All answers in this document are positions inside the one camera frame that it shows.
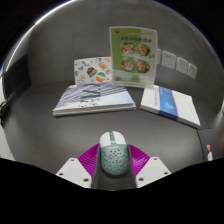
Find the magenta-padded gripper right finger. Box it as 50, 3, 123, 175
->
127, 143, 172, 189

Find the grey striped booklet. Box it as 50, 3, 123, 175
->
52, 82, 137, 117

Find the white sticker card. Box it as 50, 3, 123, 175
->
73, 56, 114, 86

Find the green menu card stand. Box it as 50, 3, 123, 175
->
108, 25, 158, 89

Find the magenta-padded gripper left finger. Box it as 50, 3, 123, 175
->
55, 143, 102, 190

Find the white book with blue band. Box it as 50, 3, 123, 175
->
139, 84, 202, 129

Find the green and white computer mouse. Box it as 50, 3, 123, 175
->
98, 130, 131, 177

